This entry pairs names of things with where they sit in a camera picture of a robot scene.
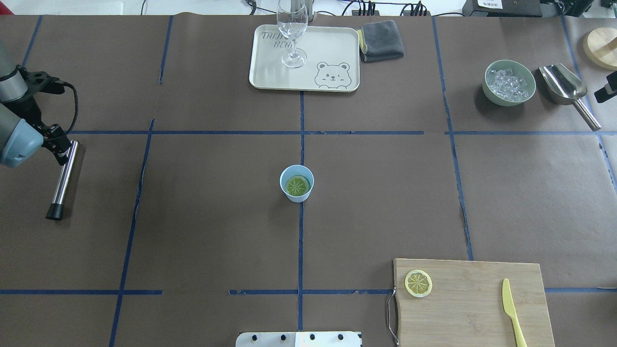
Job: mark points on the light blue cup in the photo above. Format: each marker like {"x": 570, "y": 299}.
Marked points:
{"x": 296, "y": 170}

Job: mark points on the green bowl of ice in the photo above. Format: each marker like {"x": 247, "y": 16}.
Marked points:
{"x": 508, "y": 83}

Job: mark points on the grey folded cloth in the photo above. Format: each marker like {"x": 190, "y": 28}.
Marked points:
{"x": 380, "y": 41}

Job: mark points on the cream bear tray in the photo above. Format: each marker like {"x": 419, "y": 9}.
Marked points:
{"x": 333, "y": 60}

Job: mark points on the round wooden board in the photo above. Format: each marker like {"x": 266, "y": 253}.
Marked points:
{"x": 600, "y": 46}

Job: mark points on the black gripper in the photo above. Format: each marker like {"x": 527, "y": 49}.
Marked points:
{"x": 32, "y": 113}

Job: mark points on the steel ice scoop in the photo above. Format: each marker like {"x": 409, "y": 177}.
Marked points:
{"x": 566, "y": 88}

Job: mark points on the black device at edge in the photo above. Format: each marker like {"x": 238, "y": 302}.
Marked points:
{"x": 608, "y": 91}

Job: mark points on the yellow plastic knife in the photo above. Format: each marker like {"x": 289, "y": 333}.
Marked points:
{"x": 510, "y": 310}

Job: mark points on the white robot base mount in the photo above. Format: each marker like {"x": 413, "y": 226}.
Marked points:
{"x": 343, "y": 338}

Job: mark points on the lemon slice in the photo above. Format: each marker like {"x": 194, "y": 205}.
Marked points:
{"x": 297, "y": 185}
{"x": 418, "y": 283}

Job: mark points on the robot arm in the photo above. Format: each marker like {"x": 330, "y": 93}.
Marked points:
{"x": 22, "y": 131}

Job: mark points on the bamboo cutting board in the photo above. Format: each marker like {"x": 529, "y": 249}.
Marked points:
{"x": 464, "y": 307}

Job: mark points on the clear wine glass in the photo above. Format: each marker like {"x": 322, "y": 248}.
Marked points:
{"x": 292, "y": 20}

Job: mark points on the steel muddler black tip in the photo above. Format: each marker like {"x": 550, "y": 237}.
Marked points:
{"x": 56, "y": 208}

